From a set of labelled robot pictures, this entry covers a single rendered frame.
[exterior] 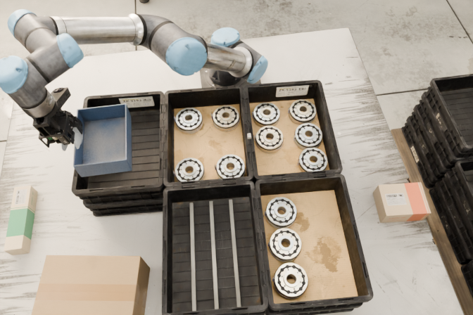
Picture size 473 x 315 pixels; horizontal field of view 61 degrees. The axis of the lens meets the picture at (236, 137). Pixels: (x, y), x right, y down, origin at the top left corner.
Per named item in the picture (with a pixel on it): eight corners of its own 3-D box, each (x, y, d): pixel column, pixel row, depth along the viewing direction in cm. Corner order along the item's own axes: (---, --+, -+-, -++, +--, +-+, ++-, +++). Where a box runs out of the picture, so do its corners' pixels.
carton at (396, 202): (380, 223, 148) (386, 216, 142) (372, 193, 155) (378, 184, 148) (422, 220, 149) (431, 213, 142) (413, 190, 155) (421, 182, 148)
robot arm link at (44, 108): (19, 86, 99) (51, 81, 99) (29, 98, 103) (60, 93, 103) (14, 111, 96) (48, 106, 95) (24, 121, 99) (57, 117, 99)
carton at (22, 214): (29, 253, 144) (21, 248, 139) (12, 255, 143) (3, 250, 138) (37, 191, 156) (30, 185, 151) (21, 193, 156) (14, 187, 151)
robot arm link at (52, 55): (53, 17, 97) (13, 43, 94) (77, 41, 92) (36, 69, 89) (67, 40, 104) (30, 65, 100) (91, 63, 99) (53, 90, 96)
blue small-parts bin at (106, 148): (84, 121, 129) (76, 108, 123) (131, 116, 130) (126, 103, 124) (80, 177, 119) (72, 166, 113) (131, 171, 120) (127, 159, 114)
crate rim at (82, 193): (86, 100, 153) (84, 95, 151) (165, 94, 154) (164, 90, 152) (72, 197, 133) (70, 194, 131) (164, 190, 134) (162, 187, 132)
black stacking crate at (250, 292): (169, 201, 142) (163, 188, 132) (253, 195, 143) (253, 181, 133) (168, 323, 121) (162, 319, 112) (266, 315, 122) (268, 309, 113)
